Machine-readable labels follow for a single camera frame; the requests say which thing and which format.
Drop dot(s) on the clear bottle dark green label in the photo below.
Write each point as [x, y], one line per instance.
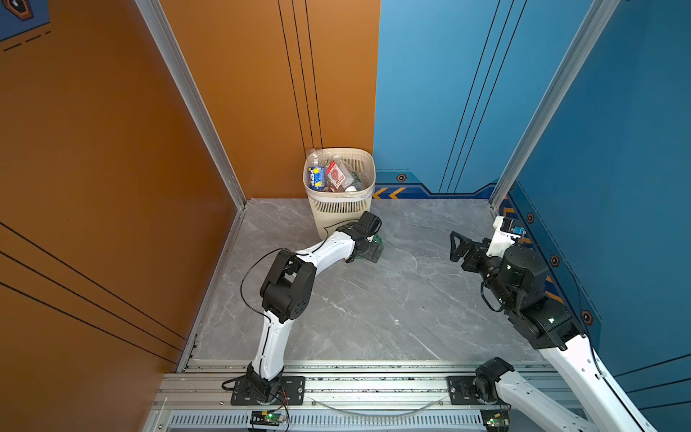
[356, 185]

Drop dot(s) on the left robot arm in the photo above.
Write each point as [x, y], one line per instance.
[286, 293]

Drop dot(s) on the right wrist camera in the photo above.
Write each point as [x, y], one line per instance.
[507, 232]

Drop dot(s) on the right aluminium frame post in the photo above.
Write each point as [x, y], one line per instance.
[583, 42]

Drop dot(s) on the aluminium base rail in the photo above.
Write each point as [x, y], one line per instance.
[367, 396]

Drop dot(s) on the left aluminium frame post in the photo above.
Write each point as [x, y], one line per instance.
[162, 33]

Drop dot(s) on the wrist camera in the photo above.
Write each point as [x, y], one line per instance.
[507, 232]
[369, 224]

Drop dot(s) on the cream slatted waste bin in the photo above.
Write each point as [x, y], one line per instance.
[329, 207]

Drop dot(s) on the aluminium frame post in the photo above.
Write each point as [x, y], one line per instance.
[162, 33]
[583, 42]

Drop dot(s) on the white red juice carton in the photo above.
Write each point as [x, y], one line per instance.
[339, 175]

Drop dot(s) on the small green bottle yellow cap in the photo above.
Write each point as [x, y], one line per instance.
[377, 242]

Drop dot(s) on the pepsi bottle blue cap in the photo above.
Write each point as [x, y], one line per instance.
[315, 170]

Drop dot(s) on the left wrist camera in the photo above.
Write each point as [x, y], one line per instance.
[369, 224]

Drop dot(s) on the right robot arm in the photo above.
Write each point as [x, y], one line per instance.
[551, 329]

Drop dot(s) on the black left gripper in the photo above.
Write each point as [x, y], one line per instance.
[374, 252]

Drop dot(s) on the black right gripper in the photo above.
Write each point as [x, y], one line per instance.
[479, 251]

